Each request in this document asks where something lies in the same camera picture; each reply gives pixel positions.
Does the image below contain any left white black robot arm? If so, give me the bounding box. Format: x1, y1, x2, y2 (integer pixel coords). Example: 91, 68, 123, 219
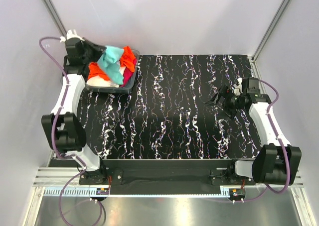
41, 29, 108, 184

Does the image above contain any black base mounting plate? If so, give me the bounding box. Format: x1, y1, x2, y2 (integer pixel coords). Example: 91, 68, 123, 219
79, 158, 256, 196

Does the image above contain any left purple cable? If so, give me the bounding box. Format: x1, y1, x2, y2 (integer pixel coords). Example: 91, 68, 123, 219
39, 36, 106, 225

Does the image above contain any clear grey plastic bin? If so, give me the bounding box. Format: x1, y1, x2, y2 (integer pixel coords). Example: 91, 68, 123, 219
85, 49, 140, 94

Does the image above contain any aluminium frame post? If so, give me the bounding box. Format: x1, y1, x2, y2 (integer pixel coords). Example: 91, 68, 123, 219
42, 0, 67, 36
251, 0, 292, 62

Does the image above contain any teal t shirt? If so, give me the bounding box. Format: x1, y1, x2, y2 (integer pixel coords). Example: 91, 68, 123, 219
97, 45, 124, 85

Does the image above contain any orange t shirt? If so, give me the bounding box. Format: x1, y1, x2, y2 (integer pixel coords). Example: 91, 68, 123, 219
91, 46, 136, 73

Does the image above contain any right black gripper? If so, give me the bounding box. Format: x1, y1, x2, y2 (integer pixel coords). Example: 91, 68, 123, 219
204, 84, 245, 120

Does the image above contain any grey slotted cable duct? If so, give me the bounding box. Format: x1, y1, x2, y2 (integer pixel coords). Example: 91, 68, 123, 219
44, 186, 232, 198

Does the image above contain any purple cable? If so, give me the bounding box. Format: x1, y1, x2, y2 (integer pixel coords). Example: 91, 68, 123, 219
233, 78, 292, 203
39, 36, 106, 225

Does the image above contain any aluminium front rail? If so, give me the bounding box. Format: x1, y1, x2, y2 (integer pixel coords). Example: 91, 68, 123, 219
33, 167, 303, 187

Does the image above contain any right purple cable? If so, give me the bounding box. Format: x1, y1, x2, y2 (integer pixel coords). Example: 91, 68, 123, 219
233, 78, 292, 203

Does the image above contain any left aluminium frame post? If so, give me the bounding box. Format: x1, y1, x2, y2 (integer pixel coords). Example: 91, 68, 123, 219
42, 0, 67, 36

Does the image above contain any magenta t shirt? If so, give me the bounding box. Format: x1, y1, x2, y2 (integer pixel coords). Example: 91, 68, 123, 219
122, 67, 133, 87

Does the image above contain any right aluminium frame post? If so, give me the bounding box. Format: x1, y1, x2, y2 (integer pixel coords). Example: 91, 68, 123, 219
251, 0, 292, 62

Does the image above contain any black marble pattern mat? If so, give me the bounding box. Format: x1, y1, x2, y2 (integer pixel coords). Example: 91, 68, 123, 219
77, 54, 262, 159

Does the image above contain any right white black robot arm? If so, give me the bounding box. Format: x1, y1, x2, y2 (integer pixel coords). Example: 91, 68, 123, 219
206, 78, 302, 187

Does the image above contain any white t shirt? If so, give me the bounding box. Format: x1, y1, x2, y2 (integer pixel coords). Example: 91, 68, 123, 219
87, 63, 126, 88

